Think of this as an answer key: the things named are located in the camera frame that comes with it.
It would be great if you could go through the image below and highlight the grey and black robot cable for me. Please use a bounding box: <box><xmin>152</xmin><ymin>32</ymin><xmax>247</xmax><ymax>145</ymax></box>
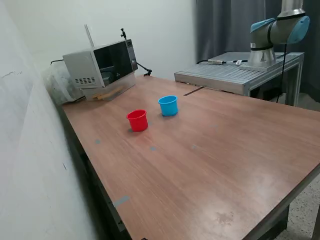
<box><xmin>207</xmin><ymin>59</ymin><xmax>250</xmax><ymax>66</ymax></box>

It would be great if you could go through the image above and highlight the blue cup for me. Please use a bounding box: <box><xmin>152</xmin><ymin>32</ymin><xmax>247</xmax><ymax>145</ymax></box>
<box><xmin>157</xmin><ymin>95</ymin><xmax>179</xmax><ymax>117</ymax></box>

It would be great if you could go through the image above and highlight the red cup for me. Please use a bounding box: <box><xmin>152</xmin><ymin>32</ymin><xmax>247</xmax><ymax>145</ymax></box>
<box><xmin>126</xmin><ymin>109</ymin><xmax>149</xmax><ymax>133</ymax></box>

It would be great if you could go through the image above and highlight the dark narrow strip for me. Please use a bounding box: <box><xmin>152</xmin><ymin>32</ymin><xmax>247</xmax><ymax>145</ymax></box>
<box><xmin>183</xmin><ymin>86</ymin><xmax>203</xmax><ymax>97</ymax></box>

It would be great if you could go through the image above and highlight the thin white rod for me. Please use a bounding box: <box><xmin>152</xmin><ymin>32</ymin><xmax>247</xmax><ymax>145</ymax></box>
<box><xmin>84</xmin><ymin>23</ymin><xmax>96</xmax><ymax>49</ymax></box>

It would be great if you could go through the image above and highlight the silver microwave oven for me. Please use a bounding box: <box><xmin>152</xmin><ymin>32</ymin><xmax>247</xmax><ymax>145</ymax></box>
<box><xmin>62</xmin><ymin>38</ymin><xmax>139</xmax><ymax>90</ymax></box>

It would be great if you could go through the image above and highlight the thick black hanging cable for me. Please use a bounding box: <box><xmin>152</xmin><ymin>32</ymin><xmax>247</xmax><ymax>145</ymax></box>
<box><xmin>276</xmin><ymin>43</ymin><xmax>288</xmax><ymax>103</ymax></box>

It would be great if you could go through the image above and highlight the aluminium robot mounting plate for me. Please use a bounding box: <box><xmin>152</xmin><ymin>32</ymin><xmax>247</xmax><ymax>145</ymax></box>
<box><xmin>238</xmin><ymin>61</ymin><xmax>278</xmax><ymax>73</ymax></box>

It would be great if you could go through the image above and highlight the aluminium profile table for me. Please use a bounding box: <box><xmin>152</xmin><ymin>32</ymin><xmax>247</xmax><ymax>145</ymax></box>
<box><xmin>174</xmin><ymin>51</ymin><xmax>305</xmax><ymax>107</ymax></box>

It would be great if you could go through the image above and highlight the dark grey curtain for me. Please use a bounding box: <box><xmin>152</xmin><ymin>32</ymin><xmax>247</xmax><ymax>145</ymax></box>
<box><xmin>194</xmin><ymin>0</ymin><xmax>320</xmax><ymax>97</ymax></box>

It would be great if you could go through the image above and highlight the long grey tape strip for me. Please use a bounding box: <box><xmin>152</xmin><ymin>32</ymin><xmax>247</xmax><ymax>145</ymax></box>
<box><xmin>112</xmin><ymin>195</ymin><xmax>131</xmax><ymax>208</ymax></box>

